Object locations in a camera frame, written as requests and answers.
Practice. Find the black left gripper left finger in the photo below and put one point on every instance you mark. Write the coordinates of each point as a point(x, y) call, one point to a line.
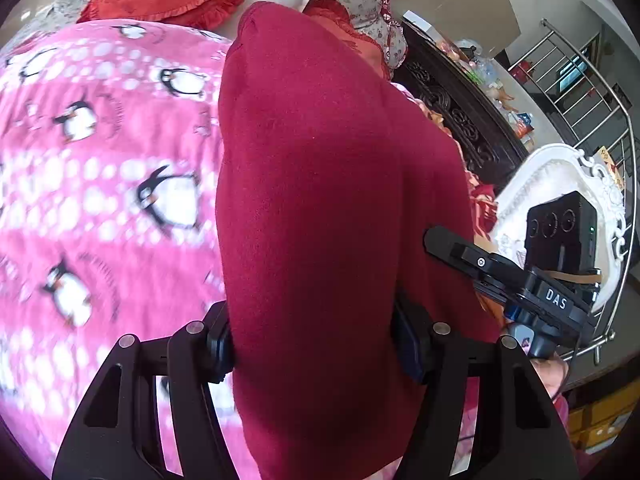
point(115, 432)

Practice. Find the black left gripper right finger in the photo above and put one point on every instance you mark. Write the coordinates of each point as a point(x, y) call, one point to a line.
point(518, 433)

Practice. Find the dark red fleece garment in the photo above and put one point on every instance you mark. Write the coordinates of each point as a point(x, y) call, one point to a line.
point(330, 178)

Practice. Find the person's right hand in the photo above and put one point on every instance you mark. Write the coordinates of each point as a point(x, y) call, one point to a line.
point(552, 372)

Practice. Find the orange red patterned blanket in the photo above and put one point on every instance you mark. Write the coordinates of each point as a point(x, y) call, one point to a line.
point(482, 202)

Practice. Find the white ornate chair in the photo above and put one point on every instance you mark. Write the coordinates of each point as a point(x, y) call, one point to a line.
point(550, 172)

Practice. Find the dark carved wooden headboard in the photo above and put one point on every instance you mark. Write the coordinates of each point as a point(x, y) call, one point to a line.
point(489, 146)

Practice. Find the metal stair railing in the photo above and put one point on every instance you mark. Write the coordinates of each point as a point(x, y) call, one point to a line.
point(584, 91)

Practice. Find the pink penguin blanket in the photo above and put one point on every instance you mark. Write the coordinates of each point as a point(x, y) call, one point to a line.
point(111, 150)

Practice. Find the right red heart pillow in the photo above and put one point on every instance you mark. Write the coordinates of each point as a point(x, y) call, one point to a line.
point(334, 17)

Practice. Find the black camera box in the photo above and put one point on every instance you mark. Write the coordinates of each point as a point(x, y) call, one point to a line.
point(561, 239)

